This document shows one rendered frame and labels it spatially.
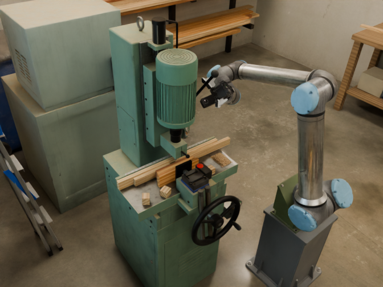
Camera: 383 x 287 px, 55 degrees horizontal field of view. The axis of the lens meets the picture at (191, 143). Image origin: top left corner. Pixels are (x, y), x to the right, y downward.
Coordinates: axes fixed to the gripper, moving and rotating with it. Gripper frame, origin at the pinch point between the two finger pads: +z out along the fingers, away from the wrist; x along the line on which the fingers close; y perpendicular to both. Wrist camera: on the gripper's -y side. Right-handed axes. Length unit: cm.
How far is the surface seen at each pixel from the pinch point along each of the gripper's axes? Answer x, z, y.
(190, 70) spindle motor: -7.6, 17.5, 2.4
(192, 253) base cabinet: 65, -38, -62
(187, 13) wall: -164, -266, -42
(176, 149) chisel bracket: 14.2, -3.1, -27.0
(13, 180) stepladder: -16, 4, -119
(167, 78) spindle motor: -9.3, 20.3, -6.8
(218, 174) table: 33.2, -20.5, -20.6
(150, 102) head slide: -10.1, 3.9, -25.2
